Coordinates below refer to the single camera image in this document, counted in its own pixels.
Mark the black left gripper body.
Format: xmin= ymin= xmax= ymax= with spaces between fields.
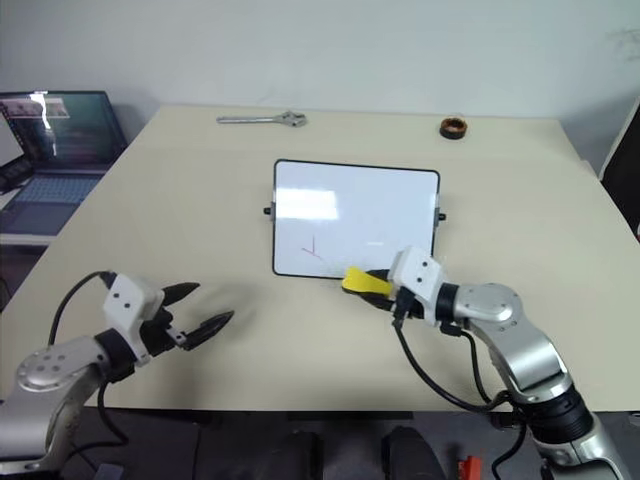
xmin=140 ymin=305 xmax=198 ymax=358

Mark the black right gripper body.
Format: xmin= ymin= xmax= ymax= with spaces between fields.
xmin=382 ymin=269 xmax=427 ymax=322

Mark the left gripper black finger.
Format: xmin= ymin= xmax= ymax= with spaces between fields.
xmin=164 ymin=282 xmax=202 ymax=305
xmin=185 ymin=310 xmax=236 ymax=350

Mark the yellow whiteboard eraser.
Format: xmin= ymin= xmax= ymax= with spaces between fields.
xmin=341 ymin=266 xmax=392 ymax=298

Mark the black-framed small whiteboard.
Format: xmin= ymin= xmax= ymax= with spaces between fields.
xmin=263 ymin=158 xmax=448 ymax=280

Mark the dark rounded shape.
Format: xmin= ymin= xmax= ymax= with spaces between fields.
xmin=381 ymin=424 xmax=432 ymax=480

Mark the small red object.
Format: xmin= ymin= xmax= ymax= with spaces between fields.
xmin=458 ymin=455 xmax=483 ymax=480

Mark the silver adjustable wrench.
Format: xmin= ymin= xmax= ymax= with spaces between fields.
xmin=216 ymin=109 xmax=307 ymax=128

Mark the open grey laptop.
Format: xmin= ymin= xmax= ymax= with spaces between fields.
xmin=0 ymin=90 xmax=129 ymax=237

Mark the small dark laptop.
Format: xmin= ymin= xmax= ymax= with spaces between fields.
xmin=0 ymin=97 xmax=38 ymax=196

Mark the black panel with white edge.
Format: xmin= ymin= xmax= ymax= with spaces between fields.
xmin=596 ymin=93 xmax=640 ymax=242

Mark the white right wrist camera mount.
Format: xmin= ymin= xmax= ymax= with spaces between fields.
xmin=388 ymin=245 xmax=447 ymax=322

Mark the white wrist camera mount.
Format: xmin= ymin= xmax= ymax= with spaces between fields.
xmin=102 ymin=272 xmax=166 ymax=370
xmin=388 ymin=245 xmax=447 ymax=322

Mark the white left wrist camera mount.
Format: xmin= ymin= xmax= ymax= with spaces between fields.
xmin=102 ymin=272 xmax=166 ymax=370

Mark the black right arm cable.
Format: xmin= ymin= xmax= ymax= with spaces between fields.
xmin=391 ymin=309 xmax=531 ymax=480

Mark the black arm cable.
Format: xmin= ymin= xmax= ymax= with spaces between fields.
xmin=391 ymin=309 xmax=531 ymax=480
xmin=48 ymin=270 xmax=129 ymax=461

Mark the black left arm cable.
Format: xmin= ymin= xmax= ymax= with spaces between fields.
xmin=48 ymin=270 xmax=129 ymax=461

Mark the brown and black ring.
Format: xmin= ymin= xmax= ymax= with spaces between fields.
xmin=439 ymin=115 xmax=469 ymax=140

